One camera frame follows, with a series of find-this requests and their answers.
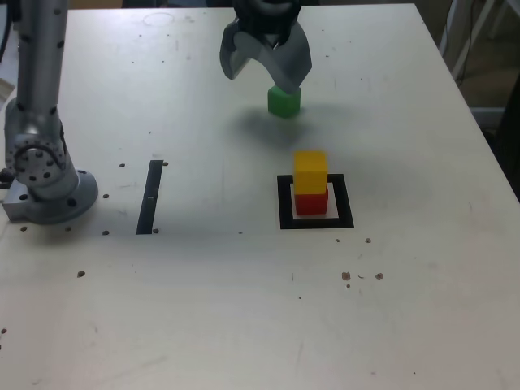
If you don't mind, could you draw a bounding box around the black tape strip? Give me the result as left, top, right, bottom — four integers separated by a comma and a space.
136, 159, 163, 236

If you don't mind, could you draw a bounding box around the black furniture piece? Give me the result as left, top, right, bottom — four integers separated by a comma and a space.
493, 76, 520, 171

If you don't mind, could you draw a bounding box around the black tape square outline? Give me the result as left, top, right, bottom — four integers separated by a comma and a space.
276, 173, 355, 231

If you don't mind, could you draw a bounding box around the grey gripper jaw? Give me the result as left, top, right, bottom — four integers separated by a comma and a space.
251, 24, 313, 93
219, 22, 255, 80

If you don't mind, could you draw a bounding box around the white chair frame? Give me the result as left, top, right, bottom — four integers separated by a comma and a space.
440, 0, 520, 78

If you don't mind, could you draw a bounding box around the green cube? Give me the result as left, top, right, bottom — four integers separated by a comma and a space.
266, 84, 301, 119

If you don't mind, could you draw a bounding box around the red cube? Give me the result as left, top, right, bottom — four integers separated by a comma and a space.
294, 187, 329, 215

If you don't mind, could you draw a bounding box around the yellow cube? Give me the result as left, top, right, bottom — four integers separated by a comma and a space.
292, 149, 328, 194

